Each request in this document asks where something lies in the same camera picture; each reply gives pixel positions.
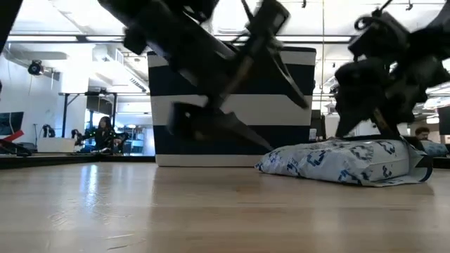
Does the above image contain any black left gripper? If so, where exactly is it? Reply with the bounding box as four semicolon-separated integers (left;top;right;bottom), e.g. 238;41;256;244
98;0;274;152

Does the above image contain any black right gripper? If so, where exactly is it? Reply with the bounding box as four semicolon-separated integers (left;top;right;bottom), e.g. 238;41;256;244
335;47;446;141

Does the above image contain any white blue printed ice pack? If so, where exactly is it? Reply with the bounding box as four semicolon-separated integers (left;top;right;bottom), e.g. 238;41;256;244
255;137;434;188

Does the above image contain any navy white striped fabric basket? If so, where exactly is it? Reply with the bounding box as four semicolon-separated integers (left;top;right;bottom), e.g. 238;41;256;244
147;45;316;168

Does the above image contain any black equipment block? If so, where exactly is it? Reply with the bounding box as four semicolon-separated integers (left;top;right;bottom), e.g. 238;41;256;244
311;109;326;140

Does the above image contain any person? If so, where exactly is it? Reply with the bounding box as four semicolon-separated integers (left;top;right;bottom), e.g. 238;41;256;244
91;115;124;155
414;126;432;141

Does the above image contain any teal patterned cloth pouch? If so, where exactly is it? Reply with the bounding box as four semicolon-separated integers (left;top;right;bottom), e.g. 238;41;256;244
420;139;450;158

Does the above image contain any dark monitor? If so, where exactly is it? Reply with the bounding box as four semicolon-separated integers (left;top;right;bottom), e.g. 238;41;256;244
437;105;450;136

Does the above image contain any black metal table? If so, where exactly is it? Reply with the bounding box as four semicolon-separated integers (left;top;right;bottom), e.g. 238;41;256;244
58;91;119;138

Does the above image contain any white box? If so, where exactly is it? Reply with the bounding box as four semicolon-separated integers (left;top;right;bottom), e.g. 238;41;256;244
37;136;77;153

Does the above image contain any dark blue screen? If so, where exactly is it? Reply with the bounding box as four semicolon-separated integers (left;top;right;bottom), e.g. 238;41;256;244
0;111;25;136

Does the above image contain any red flat item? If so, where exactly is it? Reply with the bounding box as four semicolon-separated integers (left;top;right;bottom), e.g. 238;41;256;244
0;129;25;142

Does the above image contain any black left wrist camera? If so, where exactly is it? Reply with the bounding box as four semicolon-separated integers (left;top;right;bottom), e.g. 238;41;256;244
245;0;291;38

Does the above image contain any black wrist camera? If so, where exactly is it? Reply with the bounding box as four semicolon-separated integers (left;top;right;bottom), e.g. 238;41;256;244
245;0;291;38
347;12;411;61

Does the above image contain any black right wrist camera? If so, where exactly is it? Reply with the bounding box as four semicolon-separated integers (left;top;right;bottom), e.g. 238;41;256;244
347;12;411;61

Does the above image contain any black aluminium table frame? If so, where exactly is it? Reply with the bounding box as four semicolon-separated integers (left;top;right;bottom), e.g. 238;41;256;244
0;153;450;170

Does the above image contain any black horizontal frame bar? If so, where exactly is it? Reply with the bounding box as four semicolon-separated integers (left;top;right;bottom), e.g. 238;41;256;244
6;34;352;45

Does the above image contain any black round camera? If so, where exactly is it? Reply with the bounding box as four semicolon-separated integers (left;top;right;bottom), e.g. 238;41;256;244
27;59;45;77

